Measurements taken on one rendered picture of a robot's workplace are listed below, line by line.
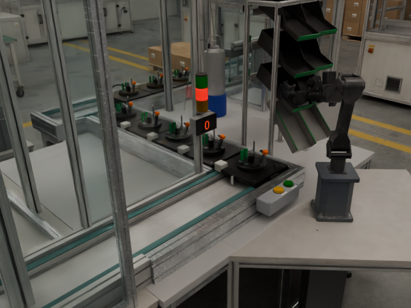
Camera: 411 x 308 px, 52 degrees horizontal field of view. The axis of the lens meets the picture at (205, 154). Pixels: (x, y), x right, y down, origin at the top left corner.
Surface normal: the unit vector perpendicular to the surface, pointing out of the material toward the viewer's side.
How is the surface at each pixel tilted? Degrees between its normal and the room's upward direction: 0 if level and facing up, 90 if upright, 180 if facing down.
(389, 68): 90
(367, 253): 0
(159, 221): 0
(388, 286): 0
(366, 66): 90
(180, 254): 90
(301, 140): 45
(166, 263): 90
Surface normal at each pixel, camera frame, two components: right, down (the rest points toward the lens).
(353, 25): -0.76, 0.29
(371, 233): -0.02, -0.90
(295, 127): 0.40, -0.40
